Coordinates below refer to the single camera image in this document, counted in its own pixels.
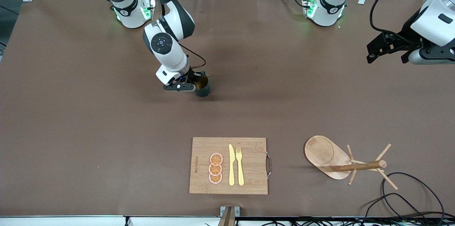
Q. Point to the metal bracket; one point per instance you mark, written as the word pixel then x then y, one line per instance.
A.
pixel 237 211

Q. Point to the orange slice toy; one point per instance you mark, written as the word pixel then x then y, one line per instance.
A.
pixel 215 170
pixel 216 159
pixel 215 178

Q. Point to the white table edge rail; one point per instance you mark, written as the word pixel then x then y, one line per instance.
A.
pixel 53 221

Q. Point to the bamboo cutting board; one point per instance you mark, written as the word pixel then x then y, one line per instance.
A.
pixel 252 169

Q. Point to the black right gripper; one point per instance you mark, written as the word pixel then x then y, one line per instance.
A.
pixel 194 75

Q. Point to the wooden mug tree stand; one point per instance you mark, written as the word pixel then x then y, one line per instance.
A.
pixel 320 151

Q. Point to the teal cup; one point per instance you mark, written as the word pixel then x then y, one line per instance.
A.
pixel 202 91

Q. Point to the yellow plastic fork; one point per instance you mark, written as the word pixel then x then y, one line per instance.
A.
pixel 240 172

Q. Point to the yellow plastic knife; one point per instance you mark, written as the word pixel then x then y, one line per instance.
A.
pixel 231 169

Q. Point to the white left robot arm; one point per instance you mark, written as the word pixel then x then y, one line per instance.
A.
pixel 330 9

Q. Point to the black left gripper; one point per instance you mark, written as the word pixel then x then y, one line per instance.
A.
pixel 405 42

